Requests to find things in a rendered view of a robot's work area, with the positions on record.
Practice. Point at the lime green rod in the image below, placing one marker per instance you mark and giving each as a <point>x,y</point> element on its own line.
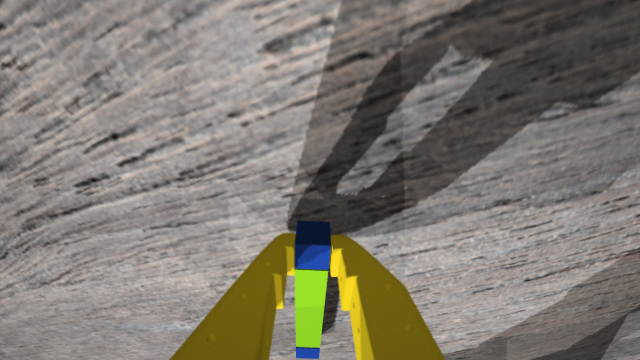
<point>310,292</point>

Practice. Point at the blue cube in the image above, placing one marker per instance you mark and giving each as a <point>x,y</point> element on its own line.
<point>307,352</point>
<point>312,245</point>

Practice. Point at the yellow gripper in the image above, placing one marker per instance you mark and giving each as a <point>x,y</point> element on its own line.
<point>386,323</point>

